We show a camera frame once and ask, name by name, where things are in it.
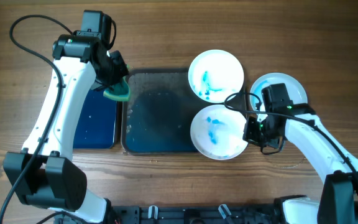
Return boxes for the green yellow sponge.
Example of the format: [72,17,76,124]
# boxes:
[103,64,131,102]

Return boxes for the white plate blue stains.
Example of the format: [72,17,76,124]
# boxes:
[250,72,308,104]

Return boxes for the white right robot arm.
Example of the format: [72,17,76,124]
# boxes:
[244,104,358,223]

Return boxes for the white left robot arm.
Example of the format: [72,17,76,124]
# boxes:
[3,35,130,223]

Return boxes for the dark blue water tray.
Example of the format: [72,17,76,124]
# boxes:
[73,90,117,149]

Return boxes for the dark grey work tray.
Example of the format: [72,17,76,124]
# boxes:
[121,67,248,154]

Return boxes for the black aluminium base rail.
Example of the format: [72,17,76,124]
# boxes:
[103,204,285,224]

